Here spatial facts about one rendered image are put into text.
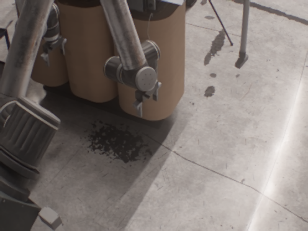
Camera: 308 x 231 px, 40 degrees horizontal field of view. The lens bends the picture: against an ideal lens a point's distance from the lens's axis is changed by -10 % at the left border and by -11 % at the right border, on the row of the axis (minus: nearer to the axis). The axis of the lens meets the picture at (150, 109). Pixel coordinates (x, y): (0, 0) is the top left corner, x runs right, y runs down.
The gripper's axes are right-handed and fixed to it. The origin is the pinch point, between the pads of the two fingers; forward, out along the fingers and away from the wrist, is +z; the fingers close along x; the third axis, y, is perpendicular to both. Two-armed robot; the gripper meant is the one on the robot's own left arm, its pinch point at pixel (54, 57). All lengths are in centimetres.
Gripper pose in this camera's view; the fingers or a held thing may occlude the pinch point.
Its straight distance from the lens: 281.0
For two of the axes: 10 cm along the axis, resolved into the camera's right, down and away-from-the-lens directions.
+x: 6.0, -5.9, 5.4
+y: 8.0, 4.1, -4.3
